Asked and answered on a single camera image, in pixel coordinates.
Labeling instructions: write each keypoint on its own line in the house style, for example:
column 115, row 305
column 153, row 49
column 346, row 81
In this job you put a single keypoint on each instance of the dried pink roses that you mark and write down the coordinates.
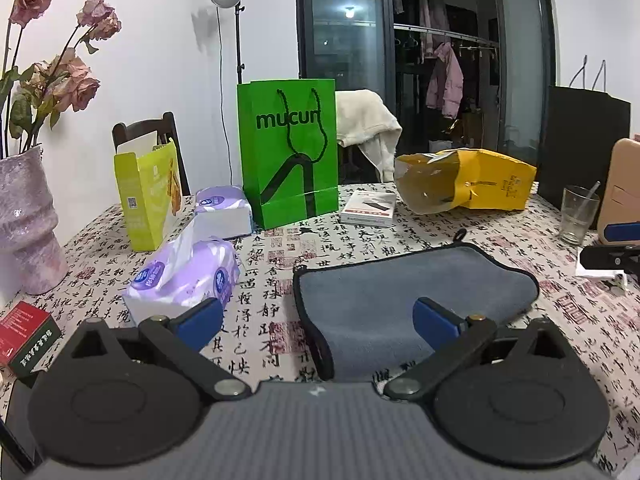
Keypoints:
column 70, row 75

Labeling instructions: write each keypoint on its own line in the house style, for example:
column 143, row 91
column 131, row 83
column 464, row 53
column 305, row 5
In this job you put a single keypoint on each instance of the pink glittery vase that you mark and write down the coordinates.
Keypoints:
column 27, row 220

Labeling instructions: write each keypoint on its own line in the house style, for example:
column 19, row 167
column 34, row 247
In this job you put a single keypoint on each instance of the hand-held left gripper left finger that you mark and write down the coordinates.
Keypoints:
column 200, row 322

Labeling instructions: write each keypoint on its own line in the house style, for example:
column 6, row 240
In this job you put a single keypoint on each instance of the calligraphy printed tablecloth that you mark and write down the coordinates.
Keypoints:
column 270, row 285

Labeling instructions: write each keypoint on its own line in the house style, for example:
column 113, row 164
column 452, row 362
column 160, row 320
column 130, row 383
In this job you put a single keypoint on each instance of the clothes rail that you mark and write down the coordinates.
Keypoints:
column 450, row 35

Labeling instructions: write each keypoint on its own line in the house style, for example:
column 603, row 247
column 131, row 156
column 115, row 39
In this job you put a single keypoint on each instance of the beige box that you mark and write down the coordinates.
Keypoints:
column 622, row 175

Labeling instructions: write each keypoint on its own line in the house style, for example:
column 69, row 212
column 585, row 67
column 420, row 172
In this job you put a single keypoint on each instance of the clear drinking glass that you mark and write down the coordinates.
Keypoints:
column 575, row 220

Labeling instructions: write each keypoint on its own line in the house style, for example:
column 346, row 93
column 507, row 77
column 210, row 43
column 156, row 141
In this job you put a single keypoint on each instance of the dark wooden chair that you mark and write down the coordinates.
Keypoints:
column 145, row 127

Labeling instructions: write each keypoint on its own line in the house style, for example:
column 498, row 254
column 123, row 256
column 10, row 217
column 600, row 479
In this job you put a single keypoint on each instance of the clear straw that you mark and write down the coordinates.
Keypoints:
column 589, row 200

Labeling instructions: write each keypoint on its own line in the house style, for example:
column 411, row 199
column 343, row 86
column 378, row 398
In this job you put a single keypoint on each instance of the black paper bag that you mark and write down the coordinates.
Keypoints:
column 575, row 140

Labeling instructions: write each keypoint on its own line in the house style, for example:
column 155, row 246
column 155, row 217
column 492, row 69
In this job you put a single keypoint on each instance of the red and green small box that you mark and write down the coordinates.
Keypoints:
column 25, row 332

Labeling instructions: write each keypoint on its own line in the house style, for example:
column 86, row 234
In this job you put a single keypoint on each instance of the pink hanging jacket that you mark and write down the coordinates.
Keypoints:
column 444, row 85

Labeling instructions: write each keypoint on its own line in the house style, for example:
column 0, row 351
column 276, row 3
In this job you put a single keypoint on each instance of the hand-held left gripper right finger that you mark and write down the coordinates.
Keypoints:
column 437, row 320

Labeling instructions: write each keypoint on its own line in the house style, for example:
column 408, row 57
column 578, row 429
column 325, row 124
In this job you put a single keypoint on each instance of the small purple tissue pack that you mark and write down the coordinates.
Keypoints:
column 222, row 215

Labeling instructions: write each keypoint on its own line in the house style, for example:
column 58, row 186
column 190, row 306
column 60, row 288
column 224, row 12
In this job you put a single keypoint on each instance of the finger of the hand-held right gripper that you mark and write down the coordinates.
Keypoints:
column 617, row 257

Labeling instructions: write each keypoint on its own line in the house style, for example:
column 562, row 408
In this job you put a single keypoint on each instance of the cream garment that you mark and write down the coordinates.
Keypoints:
column 367, row 120

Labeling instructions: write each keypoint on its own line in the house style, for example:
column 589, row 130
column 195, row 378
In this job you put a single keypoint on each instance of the green paper bag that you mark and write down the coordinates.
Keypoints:
column 285, row 160

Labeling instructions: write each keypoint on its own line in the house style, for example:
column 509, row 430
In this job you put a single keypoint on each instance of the yellow paper bag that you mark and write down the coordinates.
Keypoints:
column 495, row 180

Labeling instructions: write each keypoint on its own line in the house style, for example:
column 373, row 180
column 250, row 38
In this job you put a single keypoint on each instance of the white and red flat box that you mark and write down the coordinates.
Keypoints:
column 370, row 207

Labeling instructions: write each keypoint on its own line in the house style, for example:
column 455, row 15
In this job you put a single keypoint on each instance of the white paper sheet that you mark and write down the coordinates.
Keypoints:
column 595, row 272

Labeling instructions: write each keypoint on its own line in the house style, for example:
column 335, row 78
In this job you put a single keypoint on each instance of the light hanging clothes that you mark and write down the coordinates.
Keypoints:
column 425, row 10

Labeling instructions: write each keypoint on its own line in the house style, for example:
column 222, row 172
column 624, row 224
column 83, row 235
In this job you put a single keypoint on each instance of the grey towel with black trim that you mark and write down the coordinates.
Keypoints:
column 380, row 290

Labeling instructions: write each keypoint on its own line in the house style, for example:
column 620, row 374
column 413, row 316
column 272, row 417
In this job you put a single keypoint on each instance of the black framed glass door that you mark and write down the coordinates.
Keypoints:
column 340, row 35

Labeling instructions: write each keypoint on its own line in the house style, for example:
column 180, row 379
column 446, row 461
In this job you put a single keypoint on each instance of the large purple tissue pack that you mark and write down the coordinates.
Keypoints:
column 185, row 275

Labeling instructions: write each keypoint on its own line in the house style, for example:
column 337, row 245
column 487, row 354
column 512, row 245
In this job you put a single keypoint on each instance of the yellow-green open carton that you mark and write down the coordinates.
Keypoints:
column 145, row 200

